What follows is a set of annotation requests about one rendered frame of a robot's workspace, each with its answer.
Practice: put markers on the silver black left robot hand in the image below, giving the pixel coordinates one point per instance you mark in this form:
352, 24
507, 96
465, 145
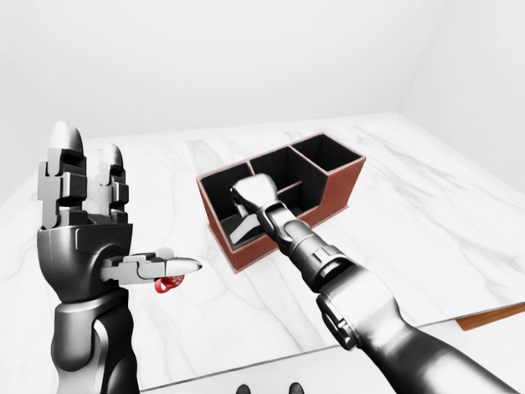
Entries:
82, 254

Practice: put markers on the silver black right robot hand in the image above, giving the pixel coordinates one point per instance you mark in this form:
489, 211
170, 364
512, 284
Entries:
256, 189

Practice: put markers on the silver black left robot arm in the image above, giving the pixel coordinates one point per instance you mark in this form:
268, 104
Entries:
78, 340

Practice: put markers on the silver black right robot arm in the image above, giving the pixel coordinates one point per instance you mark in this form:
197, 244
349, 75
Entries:
369, 316

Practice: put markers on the red-brown desk caddy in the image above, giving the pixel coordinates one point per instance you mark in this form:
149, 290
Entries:
336, 184

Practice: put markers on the small red white object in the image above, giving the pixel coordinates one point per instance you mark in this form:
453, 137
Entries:
168, 284

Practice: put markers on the small dark shape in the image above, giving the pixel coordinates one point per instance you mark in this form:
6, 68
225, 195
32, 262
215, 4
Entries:
243, 389
296, 388

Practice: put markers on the brown wooden slab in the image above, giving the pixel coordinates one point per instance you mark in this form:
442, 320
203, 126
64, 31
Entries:
492, 317

